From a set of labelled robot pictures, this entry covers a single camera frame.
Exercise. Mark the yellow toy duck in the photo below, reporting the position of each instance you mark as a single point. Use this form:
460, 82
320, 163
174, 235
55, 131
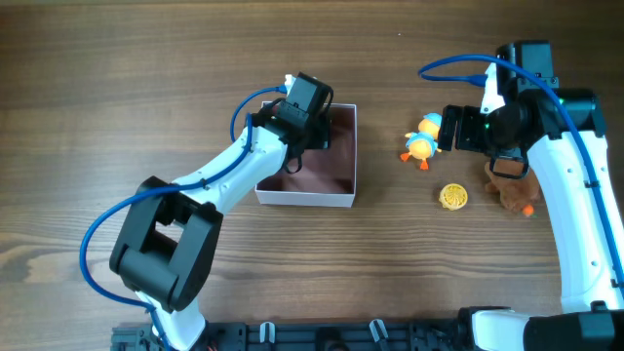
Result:
424, 143

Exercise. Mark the white cardboard box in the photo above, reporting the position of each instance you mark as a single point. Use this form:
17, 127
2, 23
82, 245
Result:
328, 178

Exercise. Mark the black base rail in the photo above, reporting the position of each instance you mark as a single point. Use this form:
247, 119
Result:
419, 335

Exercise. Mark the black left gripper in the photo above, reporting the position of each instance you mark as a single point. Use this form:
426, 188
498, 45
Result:
321, 127

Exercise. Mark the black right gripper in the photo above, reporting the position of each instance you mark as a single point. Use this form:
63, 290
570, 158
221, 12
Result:
461, 128

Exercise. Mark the yellow round toy disc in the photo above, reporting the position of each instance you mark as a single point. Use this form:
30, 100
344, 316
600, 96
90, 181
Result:
453, 196

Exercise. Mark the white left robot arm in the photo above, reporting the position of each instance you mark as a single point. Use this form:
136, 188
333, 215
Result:
166, 247

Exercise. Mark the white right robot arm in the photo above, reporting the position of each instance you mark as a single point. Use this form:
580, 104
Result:
559, 134

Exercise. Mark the brown plush toy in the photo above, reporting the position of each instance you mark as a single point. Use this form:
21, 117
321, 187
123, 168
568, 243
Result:
516, 195

